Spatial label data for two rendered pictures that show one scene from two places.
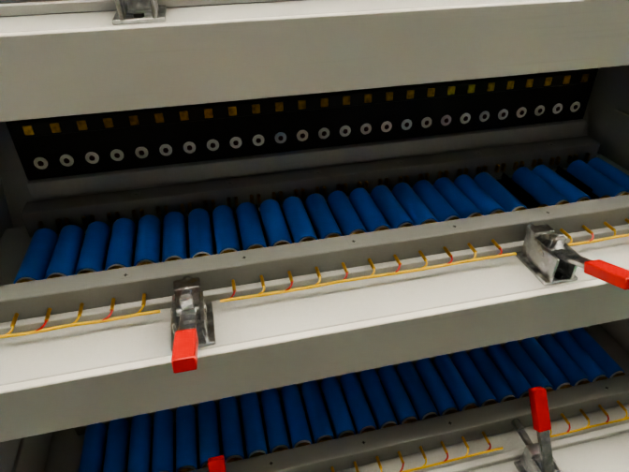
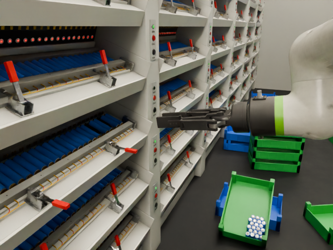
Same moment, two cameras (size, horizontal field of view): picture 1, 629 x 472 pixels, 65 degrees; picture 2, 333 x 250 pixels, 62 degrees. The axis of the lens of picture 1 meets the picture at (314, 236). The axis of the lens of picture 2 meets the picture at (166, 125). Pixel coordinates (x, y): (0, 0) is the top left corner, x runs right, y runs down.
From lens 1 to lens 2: 0.43 m
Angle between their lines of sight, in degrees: 54
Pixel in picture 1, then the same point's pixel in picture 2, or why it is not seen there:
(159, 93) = (30, 133)
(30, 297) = not seen: outside the picture
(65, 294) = not seen: outside the picture
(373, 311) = (83, 177)
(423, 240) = (84, 153)
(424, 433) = (85, 210)
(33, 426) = not seen: outside the picture
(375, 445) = (75, 220)
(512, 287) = (108, 159)
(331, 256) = (64, 165)
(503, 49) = (102, 101)
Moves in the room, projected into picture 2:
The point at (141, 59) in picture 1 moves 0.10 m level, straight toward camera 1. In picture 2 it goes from (29, 126) to (77, 132)
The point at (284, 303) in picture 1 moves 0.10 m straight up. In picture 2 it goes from (57, 185) to (51, 144)
